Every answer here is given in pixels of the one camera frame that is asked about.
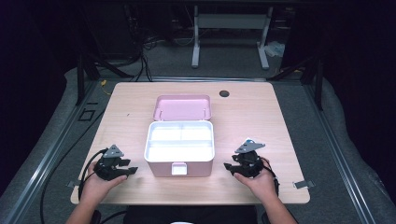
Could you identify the black round table grommet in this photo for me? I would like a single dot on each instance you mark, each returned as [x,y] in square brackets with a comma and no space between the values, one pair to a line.
[224,93]

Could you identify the person's left hand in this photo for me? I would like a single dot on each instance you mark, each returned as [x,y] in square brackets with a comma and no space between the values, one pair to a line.
[95,186]

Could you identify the grey metal floor rail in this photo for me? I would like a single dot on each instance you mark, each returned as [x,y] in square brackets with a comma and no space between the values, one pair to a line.
[46,158]
[339,155]

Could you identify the black stand legs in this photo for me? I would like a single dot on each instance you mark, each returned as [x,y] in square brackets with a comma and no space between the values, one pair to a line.
[81,81]
[318,87]

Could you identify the pink storage box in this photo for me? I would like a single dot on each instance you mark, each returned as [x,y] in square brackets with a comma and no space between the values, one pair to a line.
[186,169]

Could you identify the person's dark clothing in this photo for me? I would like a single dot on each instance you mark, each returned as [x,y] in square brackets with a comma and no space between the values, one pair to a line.
[193,215]

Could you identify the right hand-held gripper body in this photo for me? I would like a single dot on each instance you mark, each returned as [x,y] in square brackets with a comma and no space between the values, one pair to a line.
[250,165]

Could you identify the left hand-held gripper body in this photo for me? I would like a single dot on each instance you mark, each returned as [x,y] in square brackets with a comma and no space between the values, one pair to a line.
[109,169]

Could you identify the grey metal desk frame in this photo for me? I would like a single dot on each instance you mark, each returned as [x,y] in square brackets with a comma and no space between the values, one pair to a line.
[232,21]

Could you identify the white divided tray insert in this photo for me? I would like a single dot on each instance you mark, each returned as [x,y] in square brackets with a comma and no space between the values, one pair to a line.
[180,149]

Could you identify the person's right hand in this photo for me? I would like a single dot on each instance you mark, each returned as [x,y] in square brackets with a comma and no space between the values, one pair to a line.
[263,185]

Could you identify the white plastic bag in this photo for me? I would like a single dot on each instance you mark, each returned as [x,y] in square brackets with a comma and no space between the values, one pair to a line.
[275,48]

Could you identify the grey metal table clip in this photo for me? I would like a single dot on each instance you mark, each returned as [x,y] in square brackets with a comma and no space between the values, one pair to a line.
[303,184]
[73,184]

